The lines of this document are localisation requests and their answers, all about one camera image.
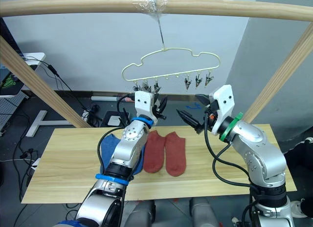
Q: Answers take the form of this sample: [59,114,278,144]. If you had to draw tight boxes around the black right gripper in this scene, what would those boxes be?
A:
[176,93,220,135]

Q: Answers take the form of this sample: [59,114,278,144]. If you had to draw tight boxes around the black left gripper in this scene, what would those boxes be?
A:
[152,95,169,121]

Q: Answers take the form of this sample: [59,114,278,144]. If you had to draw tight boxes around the red sock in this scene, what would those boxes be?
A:
[142,130,167,174]
[164,131,187,178]

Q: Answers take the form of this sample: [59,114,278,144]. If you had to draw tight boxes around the black box with white pad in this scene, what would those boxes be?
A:
[101,111,128,128]

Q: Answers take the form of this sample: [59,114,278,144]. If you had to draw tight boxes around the white floor bar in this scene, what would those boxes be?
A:
[90,95,134,102]

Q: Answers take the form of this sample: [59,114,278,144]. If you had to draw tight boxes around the blue sock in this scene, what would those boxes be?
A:
[100,133,145,177]

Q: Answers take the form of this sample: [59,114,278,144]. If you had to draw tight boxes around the clear tape wad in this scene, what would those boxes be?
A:
[132,0,170,20]

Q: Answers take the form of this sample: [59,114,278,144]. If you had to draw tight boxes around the wooden rack crossbar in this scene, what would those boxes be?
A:
[0,0,313,23]

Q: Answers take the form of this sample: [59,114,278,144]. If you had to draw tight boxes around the grey rounded robot leg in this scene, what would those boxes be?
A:
[189,197,217,227]
[126,200,157,227]

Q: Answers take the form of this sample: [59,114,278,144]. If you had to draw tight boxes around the black bag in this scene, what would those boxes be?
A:
[283,136,313,170]

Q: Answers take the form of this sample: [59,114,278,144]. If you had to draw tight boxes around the white T-shaped desk foot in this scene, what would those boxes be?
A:
[25,110,74,137]

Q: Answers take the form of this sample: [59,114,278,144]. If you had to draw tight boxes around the white side desk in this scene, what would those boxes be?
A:
[21,51,47,67]

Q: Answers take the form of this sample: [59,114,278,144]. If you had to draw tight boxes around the dark monitor with green logo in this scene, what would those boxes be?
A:
[0,65,23,98]

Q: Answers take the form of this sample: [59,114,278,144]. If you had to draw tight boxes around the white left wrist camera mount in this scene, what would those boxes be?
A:
[134,90,159,123]

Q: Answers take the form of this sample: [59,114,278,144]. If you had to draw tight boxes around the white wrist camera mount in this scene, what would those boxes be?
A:
[134,90,159,123]
[210,84,236,136]

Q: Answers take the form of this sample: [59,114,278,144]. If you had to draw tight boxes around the blue left wrist ring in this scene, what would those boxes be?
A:
[131,116,154,127]

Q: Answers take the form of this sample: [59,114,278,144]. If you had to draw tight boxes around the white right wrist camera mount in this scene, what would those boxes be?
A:
[210,84,236,136]

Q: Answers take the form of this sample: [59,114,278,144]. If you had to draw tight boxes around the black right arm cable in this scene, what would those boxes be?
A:
[203,113,256,189]

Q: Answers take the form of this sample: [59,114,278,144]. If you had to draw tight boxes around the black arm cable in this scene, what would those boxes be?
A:
[203,113,256,189]
[97,94,136,175]

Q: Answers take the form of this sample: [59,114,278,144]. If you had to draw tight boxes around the green right wrist ring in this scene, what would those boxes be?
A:
[219,112,244,142]

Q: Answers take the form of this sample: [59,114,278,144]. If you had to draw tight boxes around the cream wire clip hanger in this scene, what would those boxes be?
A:
[121,16,221,83]

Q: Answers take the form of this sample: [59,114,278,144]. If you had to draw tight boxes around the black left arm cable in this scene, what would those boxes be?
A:
[97,94,136,175]

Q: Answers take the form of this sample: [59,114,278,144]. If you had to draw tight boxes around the slanted wooden rack post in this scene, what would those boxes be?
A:
[0,36,93,129]
[243,23,313,124]

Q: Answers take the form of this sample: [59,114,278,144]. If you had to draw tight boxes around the black power adapter cable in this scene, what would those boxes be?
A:
[23,56,75,92]

